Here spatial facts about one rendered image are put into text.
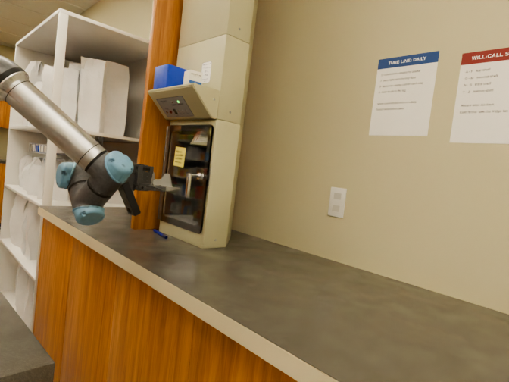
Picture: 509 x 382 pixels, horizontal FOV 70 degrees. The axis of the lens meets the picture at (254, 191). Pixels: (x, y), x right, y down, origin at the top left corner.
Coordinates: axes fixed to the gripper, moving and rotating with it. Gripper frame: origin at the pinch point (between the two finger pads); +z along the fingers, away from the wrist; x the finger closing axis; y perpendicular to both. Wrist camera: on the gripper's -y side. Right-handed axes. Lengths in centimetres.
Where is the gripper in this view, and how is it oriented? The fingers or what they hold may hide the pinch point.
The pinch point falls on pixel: (169, 189)
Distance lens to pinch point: 129.0
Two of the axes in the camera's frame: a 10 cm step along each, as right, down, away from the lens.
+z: 7.2, 0.5, 7.0
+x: -6.9, -1.2, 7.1
